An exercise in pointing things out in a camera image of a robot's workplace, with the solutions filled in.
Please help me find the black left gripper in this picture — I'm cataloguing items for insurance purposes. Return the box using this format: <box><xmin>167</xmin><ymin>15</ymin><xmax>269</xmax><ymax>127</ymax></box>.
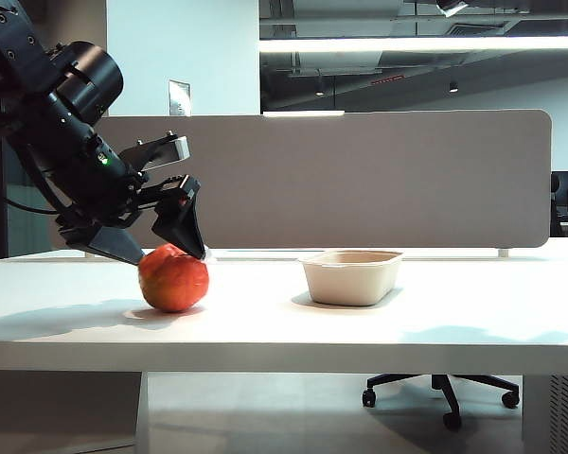
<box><xmin>51</xmin><ymin>132</ymin><xmax>207</xmax><ymax>267</ymax></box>

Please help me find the orange fruit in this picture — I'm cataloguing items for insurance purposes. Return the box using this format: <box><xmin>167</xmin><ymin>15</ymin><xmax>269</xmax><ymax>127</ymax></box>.
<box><xmin>137</xmin><ymin>243</ymin><xmax>211</xmax><ymax>314</ymax></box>

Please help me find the beige paper lunchbox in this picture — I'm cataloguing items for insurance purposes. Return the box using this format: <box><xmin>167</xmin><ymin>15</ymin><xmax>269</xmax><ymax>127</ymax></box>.
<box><xmin>297</xmin><ymin>250</ymin><xmax>405</xmax><ymax>308</ymax></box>

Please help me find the white bar behind divider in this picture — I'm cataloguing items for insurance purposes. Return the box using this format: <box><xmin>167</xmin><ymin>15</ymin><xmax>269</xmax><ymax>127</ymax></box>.
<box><xmin>261</xmin><ymin>110</ymin><xmax>346</xmax><ymax>118</ymax></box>

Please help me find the white solid table leg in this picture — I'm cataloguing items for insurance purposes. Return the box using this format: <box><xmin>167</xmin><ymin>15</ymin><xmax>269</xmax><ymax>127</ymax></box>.
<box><xmin>0</xmin><ymin>370</ymin><xmax>150</xmax><ymax>454</ymax></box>

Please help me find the grey desk divider panel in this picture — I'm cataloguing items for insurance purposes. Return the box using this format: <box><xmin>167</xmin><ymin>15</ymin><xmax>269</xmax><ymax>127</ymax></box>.
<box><xmin>51</xmin><ymin>109</ymin><xmax>553</xmax><ymax>253</ymax></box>

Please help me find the long ceiling light strip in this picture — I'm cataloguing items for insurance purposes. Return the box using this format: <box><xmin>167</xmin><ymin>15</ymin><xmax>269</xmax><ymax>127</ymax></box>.
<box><xmin>258</xmin><ymin>36</ymin><xmax>568</xmax><ymax>54</ymax></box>

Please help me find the black office chair base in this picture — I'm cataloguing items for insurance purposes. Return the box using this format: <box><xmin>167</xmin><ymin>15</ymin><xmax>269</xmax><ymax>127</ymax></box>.
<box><xmin>361</xmin><ymin>373</ymin><xmax>522</xmax><ymax>432</ymax></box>

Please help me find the white perforated table leg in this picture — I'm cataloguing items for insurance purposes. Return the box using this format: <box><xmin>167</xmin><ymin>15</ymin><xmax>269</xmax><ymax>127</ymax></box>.
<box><xmin>520</xmin><ymin>374</ymin><xmax>568</xmax><ymax>454</ymax></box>

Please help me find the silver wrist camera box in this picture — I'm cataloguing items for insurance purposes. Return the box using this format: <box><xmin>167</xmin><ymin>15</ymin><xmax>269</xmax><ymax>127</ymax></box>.
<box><xmin>119</xmin><ymin>131</ymin><xmax>192</xmax><ymax>172</ymax></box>

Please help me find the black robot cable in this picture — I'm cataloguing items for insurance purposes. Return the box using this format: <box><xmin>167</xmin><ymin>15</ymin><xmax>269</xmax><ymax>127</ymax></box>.
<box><xmin>0</xmin><ymin>173</ymin><xmax>62</xmax><ymax>217</ymax></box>

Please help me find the silver wall plate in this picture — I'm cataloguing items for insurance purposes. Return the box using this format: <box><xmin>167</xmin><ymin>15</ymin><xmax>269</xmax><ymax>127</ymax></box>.
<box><xmin>168</xmin><ymin>79</ymin><xmax>191</xmax><ymax>118</ymax></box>

